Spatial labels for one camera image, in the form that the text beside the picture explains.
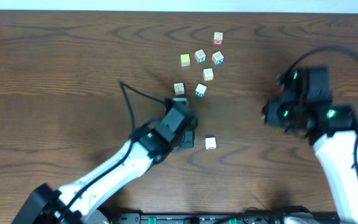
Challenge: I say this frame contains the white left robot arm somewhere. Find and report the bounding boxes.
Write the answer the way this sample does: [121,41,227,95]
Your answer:
[13,114,198,223]

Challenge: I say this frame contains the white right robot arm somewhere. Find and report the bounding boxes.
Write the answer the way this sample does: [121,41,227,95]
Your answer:
[262,67,358,223]

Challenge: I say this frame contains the plain white wooden block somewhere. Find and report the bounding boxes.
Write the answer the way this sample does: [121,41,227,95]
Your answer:
[174,83,185,95]

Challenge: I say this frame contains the green N wooden block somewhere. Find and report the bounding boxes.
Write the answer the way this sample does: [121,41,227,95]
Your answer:
[195,83,207,97]

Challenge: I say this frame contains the orange letter wooden block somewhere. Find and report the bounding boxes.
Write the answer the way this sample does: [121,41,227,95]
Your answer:
[203,68,214,81]

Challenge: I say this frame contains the yellow wooden block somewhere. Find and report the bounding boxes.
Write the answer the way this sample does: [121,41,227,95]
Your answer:
[180,54,190,67]

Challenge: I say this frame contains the teal letter wooden block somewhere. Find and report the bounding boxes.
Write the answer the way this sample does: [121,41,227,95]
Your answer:
[195,49,206,63]

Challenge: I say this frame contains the blue letter wooden block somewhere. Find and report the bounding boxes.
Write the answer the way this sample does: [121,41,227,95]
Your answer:
[212,51,224,65]

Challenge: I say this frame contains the red M wooden block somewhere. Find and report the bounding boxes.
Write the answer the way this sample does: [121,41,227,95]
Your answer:
[213,32,223,45]

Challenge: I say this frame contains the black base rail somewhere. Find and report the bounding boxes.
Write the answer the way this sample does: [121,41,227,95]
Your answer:
[108,206,342,224]

